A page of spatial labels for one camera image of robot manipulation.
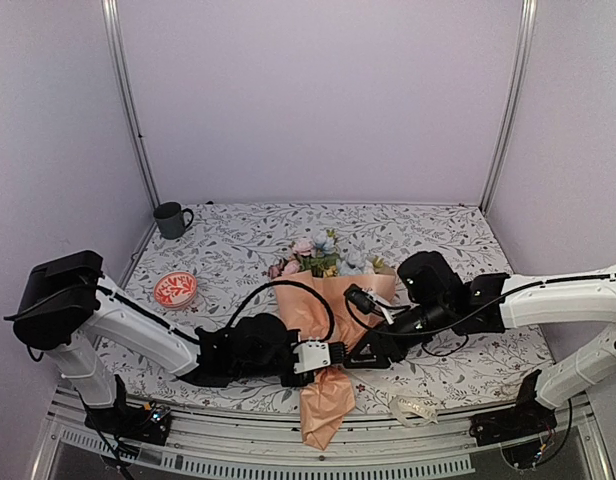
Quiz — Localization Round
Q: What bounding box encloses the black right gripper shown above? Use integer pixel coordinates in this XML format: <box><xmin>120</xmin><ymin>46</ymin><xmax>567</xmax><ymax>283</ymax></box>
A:
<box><xmin>342</xmin><ymin>297</ymin><xmax>451</xmax><ymax>369</ymax></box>

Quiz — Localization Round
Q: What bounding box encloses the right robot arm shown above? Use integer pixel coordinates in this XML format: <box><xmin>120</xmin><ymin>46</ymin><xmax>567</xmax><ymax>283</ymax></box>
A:
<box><xmin>346</xmin><ymin>251</ymin><xmax>616</xmax><ymax>436</ymax></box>

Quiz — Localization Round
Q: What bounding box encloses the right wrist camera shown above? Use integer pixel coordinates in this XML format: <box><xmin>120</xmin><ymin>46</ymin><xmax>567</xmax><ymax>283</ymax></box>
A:
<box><xmin>344</xmin><ymin>284</ymin><xmax>394</xmax><ymax>325</ymax></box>

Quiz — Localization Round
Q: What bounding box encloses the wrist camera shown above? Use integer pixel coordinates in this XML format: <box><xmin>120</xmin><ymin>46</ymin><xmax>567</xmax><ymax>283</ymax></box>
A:
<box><xmin>344</xmin><ymin>284</ymin><xmax>394</xmax><ymax>325</ymax></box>
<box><xmin>293</xmin><ymin>340</ymin><xmax>347</xmax><ymax>374</ymax></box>

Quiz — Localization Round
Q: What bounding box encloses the pale pink white flower stem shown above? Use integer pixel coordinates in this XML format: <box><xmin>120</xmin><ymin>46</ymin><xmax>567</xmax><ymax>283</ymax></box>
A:
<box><xmin>282</xmin><ymin>237</ymin><xmax>316</xmax><ymax>275</ymax></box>

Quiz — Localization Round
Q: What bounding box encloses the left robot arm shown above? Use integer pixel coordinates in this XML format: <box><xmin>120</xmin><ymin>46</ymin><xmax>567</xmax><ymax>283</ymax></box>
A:
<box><xmin>7</xmin><ymin>250</ymin><xmax>330</xmax><ymax>434</ymax></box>

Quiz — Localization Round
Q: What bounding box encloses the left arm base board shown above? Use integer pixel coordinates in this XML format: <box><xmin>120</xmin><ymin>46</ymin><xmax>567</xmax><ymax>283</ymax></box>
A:
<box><xmin>85</xmin><ymin>402</ymin><xmax>172</xmax><ymax>446</ymax></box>

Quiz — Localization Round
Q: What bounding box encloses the beige wrapping paper sheet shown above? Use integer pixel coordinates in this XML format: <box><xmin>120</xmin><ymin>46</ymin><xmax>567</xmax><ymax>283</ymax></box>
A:
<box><xmin>274</xmin><ymin>267</ymin><xmax>396</xmax><ymax>450</ymax></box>

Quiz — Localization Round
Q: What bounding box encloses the right aluminium frame post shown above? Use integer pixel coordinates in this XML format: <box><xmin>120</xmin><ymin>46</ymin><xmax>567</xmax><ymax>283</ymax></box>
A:
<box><xmin>479</xmin><ymin>0</ymin><xmax>538</xmax><ymax>217</ymax></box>

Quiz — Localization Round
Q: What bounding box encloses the dark grey mug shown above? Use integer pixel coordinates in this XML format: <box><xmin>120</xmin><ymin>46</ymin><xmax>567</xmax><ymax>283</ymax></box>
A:
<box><xmin>153</xmin><ymin>202</ymin><xmax>194</xmax><ymax>240</ymax></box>

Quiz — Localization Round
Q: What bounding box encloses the blue fake flower stem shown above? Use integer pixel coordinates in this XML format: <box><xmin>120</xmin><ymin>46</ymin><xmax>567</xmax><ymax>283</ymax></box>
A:
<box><xmin>313</xmin><ymin>229</ymin><xmax>375</xmax><ymax>277</ymax></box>

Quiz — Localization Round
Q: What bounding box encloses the aluminium frame post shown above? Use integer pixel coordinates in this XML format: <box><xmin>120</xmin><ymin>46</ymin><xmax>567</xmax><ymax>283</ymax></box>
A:
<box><xmin>101</xmin><ymin>0</ymin><xmax>161</xmax><ymax>209</ymax></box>
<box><xmin>479</xmin><ymin>0</ymin><xmax>538</xmax><ymax>217</ymax></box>

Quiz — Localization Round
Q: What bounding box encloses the left aluminium frame post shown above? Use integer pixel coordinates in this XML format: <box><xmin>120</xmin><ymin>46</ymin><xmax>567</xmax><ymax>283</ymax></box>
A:
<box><xmin>101</xmin><ymin>0</ymin><xmax>161</xmax><ymax>209</ymax></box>

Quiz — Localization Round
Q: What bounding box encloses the right arm base board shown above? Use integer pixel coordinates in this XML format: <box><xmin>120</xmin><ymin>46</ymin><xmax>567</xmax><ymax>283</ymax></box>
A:
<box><xmin>469</xmin><ymin>407</ymin><xmax>557</xmax><ymax>470</ymax></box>

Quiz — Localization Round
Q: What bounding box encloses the red white patterned dish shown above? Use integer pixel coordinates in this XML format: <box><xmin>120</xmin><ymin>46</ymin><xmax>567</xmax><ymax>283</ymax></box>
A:
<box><xmin>153</xmin><ymin>272</ymin><xmax>198</xmax><ymax>309</ymax></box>

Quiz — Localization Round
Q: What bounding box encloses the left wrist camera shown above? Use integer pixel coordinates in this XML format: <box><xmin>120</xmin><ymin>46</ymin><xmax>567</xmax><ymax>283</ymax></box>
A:
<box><xmin>293</xmin><ymin>340</ymin><xmax>347</xmax><ymax>374</ymax></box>

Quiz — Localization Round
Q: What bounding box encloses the white lace ribbon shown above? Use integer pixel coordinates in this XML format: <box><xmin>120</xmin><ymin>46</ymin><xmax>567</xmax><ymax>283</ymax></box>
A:
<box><xmin>332</xmin><ymin>362</ymin><xmax>439</xmax><ymax>429</ymax></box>

